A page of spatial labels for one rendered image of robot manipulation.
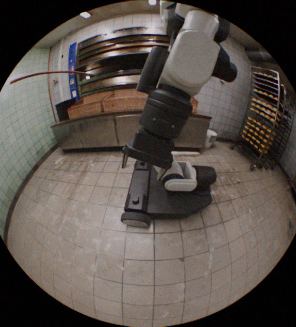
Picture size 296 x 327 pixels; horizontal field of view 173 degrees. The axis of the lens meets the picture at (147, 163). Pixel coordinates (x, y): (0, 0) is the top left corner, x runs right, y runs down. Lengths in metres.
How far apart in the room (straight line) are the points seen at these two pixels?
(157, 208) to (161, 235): 0.23
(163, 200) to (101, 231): 0.53
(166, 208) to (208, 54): 0.67
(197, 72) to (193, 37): 0.06
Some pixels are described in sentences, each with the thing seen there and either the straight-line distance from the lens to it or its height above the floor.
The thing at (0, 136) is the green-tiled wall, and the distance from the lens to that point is 2.14.
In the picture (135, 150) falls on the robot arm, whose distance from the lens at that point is 0.21.
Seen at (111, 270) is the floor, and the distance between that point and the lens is 0.81.
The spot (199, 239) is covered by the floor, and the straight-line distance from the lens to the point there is 0.84.
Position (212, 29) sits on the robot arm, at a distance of 0.27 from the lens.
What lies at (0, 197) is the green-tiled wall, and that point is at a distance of 2.17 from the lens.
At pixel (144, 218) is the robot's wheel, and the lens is 0.60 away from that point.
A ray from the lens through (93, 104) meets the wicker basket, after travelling 1.36.
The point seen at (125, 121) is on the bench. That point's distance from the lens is 1.19.
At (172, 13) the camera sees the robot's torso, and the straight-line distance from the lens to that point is 0.53.
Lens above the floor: 0.75
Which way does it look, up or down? 41 degrees down
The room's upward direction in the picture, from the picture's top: straight up
